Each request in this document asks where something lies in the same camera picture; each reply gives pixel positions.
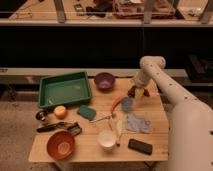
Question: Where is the dark red grape bunch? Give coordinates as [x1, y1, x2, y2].
[127, 86, 150, 98]

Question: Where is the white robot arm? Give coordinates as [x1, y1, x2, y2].
[134, 56, 213, 171]

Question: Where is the purple bowl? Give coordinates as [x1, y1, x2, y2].
[94, 72, 115, 90]

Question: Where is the red bowl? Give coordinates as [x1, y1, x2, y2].
[47, 131, 75, 160]

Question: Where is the orange carrot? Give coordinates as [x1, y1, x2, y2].
[110, 96, 124, 114]

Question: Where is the light blue cloth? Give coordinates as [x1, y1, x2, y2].
[126, 113, 151, 134]

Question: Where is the yellow banana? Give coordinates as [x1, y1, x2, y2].
[109, 118, 122, 146]

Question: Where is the wooden spoon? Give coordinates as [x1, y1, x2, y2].
[89, 115, 111, 123]

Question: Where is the black phone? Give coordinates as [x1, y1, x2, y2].
[128, 139, 153, 155]

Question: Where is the green sponge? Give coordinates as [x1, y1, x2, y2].
[77, 105, 96, 120]

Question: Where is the white cup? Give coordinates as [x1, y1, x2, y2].
[98, 130, 116, 150]

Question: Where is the green plastic tray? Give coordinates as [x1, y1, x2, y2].
[38, 71, 92, 109]

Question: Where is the black stapler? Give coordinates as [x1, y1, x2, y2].
[68, 122, 82, 136]

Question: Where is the yellow round fruit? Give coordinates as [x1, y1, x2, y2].
[54, 105, 67, 119]

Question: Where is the small metal cup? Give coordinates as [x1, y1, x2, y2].
[36, 110, 48, 122]

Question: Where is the black handled tool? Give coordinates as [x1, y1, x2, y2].
[36, 122, 70, 133]

